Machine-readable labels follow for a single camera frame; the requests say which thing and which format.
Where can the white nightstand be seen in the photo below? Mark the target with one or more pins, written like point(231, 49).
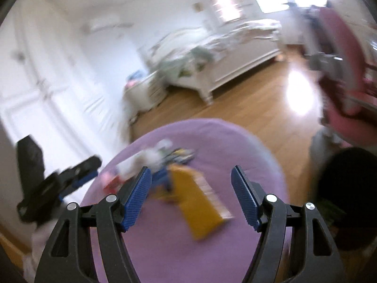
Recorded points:
point(144, 94)

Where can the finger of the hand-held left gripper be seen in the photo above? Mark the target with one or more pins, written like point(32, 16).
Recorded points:
point(82, 171)

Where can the white wardrobe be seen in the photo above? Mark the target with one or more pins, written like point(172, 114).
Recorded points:
point(44, 79)

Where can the small wall frame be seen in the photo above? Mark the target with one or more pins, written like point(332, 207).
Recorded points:
point(196, 7)

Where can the dark striped wrapper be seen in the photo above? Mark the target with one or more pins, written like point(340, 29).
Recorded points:
point(179, 155)

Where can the pink desk chair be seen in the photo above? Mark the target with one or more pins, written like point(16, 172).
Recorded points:
point(338, 50)

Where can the purple round ottoman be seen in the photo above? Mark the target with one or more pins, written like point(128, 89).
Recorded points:
point(176, 256)

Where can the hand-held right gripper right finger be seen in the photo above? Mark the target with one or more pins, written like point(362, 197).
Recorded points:
point(244, 200)

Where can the red pink wrapper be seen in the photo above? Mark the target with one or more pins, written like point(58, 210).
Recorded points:
point(112, 182)

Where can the blue printed packet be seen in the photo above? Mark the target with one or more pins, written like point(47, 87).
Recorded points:
point(162, 179)

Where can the yellow snack packet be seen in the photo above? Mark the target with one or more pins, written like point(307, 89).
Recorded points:
point(200, 209)

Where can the white bed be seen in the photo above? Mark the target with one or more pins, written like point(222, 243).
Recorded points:
point(229, 64)

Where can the black trash bin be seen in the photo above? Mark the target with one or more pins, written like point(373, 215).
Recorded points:
point(347, 182)

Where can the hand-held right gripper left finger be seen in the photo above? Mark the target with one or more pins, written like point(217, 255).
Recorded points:
point(137, 200)

